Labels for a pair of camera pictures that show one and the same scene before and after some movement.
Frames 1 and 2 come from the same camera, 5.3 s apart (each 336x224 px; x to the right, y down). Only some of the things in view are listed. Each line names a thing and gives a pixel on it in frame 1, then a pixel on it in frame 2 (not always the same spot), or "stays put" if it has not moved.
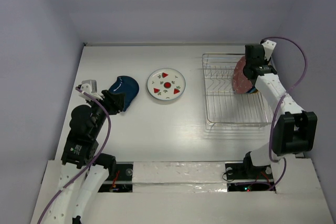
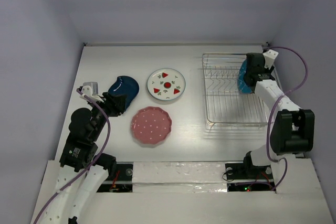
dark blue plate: (126, 85) stays put
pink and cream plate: (166, 84) stays put
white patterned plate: (166, 84) stays put
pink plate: (241, 84) -> (151, 125)
